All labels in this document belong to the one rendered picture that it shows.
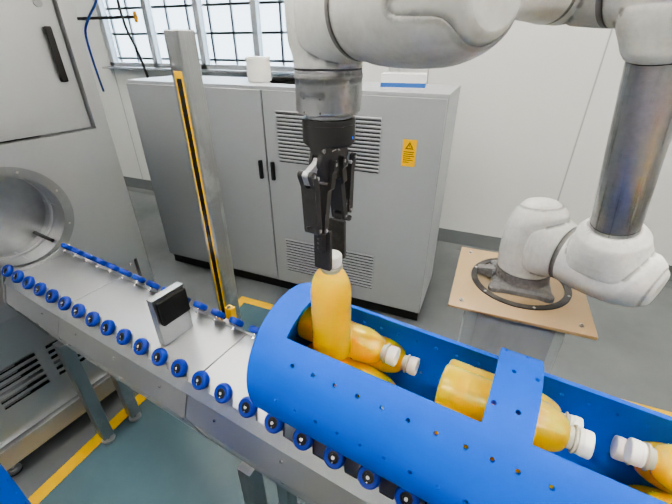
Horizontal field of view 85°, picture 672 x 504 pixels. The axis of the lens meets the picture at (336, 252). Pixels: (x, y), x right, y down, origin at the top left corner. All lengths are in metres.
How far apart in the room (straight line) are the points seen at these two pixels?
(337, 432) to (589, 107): 3.01
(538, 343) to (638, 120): 0.66
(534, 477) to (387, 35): 0.55
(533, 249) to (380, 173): 1.22
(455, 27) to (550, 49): 2.94
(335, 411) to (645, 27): 0.79
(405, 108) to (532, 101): 1.44
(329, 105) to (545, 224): 0.78
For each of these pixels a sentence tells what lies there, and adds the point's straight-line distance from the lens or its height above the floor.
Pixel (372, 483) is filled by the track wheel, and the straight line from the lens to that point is 0.81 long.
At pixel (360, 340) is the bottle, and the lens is 0.76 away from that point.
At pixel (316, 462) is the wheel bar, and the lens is 0.87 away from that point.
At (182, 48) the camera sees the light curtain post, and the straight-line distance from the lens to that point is 1.22.
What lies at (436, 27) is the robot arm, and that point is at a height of 1.68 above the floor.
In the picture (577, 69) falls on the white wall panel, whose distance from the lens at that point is 3.31.
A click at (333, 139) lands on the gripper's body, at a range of 0.51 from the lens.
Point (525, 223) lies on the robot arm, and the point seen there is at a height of 1.23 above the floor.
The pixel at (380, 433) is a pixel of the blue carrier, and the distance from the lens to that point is 0.64.
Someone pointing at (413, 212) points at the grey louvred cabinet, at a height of 0.81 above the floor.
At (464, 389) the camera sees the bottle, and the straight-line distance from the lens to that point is 0.65.
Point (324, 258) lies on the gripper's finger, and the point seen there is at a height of 1.37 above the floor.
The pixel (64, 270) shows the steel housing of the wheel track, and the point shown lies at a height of 0.93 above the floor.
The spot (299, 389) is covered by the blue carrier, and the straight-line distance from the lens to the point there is 0.68.
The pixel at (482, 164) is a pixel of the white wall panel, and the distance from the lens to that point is 3.39.
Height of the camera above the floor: 1.67
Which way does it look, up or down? 30 degrees down
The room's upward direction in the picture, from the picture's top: straight up
